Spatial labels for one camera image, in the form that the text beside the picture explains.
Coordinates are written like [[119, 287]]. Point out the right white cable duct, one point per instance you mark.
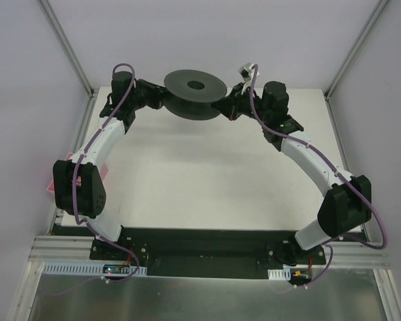
[[280, 274]]

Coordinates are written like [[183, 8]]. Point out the shiny metal sheet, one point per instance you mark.
[[340, 294]]

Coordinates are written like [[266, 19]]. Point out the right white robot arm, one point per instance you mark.
[[345, 197]]

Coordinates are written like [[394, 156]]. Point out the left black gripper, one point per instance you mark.
[[157, 95]]

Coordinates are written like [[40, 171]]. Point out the black cable spool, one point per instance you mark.
[[192, 93]]

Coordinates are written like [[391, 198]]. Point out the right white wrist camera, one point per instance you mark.
[[248, 72]]

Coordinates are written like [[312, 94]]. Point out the front aluminium rail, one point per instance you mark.
[[61, 248]]

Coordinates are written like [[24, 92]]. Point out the aluminium frame post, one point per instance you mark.
[[357, 46], [65, 45]]

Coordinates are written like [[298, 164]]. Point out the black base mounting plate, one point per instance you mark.
[[201, 253]]

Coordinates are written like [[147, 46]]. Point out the right aluminium frame post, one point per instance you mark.
[[357, 46]]

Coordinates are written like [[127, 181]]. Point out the left aluminium frame post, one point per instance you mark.
[[65, 45]]

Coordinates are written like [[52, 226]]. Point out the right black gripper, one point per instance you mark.
[[226, 104]]

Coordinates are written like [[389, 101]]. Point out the white cable duct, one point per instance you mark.
[[92, 269], [280, 274]]

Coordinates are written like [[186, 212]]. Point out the pink plastic box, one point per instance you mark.
[[103, 173]]

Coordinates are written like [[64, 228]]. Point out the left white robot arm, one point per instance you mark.
[[78, 186]]

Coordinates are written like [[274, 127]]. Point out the left white cable duct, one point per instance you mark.
[[92, 269]]

